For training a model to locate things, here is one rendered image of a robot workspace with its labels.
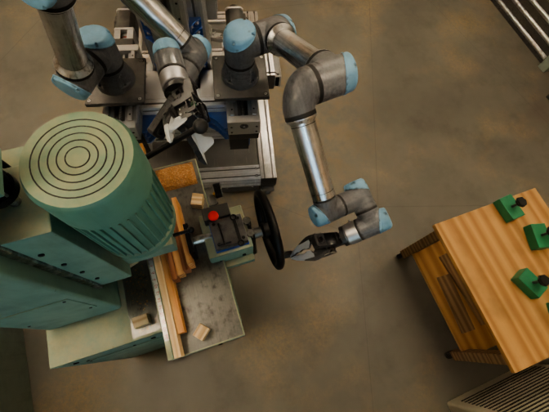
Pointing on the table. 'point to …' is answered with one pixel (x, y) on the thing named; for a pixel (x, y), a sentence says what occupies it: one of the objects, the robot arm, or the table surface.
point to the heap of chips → (176, 176)
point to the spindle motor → (98, 183)
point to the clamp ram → (194, 241)
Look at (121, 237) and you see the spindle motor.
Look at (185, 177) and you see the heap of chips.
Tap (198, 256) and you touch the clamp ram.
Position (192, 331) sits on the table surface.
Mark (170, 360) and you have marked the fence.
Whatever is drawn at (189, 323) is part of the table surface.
